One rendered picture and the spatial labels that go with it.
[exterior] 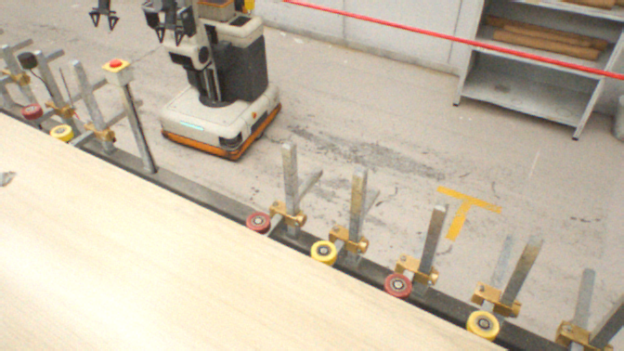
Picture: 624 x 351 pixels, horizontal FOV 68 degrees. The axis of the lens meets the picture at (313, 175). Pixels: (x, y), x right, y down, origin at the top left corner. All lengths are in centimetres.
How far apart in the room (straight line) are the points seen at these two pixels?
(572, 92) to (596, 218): 118
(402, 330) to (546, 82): 299
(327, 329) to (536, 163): 238
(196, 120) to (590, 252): 247
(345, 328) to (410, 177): 186
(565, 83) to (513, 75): 37
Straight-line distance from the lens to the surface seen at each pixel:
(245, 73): 306
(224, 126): 301
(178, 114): 320
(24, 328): 155
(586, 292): 168
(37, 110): 236
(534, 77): 402
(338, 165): 308
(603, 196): 336
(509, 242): 168
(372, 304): 136
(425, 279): 154
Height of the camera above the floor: 206
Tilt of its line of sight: 43 degrees down
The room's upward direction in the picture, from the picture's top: 1 degrees counter-clockwise
